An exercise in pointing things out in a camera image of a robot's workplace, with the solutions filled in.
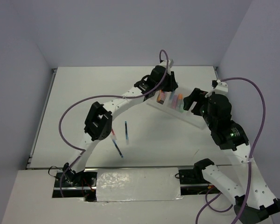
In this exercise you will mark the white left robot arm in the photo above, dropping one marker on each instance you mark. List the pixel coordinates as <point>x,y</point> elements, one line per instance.
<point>98,122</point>

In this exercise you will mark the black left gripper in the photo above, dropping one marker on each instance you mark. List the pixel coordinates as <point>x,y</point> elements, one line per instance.
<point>172,85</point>

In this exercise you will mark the blue highlighter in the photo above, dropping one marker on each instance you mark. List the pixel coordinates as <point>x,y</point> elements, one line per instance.
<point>170,99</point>

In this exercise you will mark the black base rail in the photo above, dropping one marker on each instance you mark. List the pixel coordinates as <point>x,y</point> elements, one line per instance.
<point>86,189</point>

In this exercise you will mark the red pen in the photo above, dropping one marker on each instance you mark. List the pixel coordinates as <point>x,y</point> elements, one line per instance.
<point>113,134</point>

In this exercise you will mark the pink-capped small bottle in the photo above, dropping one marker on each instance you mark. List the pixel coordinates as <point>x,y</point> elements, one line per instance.
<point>161,97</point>

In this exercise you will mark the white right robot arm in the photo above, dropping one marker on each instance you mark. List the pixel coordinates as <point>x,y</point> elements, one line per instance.
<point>251,197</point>

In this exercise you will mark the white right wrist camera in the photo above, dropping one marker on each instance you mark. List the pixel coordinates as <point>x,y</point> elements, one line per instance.
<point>219,87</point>

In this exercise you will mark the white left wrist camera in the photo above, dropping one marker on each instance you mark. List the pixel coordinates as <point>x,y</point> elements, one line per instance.
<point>167,64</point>

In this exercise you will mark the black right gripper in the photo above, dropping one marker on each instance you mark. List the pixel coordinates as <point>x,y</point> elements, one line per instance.
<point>198,95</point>

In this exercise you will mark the silver foil tape sheet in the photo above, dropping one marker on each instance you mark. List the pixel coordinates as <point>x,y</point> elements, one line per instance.
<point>137,184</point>

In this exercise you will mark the blue pen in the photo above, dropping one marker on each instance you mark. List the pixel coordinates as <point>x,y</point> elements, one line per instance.
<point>116,146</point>

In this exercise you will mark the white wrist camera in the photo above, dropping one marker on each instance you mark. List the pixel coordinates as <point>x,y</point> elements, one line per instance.
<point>219,87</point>
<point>167,64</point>

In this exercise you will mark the purple highlighter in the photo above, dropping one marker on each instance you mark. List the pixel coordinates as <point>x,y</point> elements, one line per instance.
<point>174,101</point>

